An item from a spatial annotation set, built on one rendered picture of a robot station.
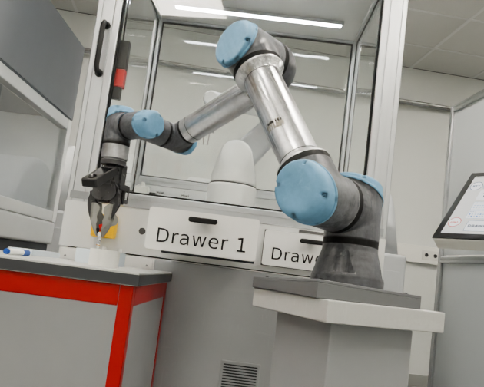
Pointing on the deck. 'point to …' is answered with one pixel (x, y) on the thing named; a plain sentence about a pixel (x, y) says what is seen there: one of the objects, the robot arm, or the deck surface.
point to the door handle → (100, 47)
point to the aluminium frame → (385, 41)
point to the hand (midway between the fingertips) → (98, 231)
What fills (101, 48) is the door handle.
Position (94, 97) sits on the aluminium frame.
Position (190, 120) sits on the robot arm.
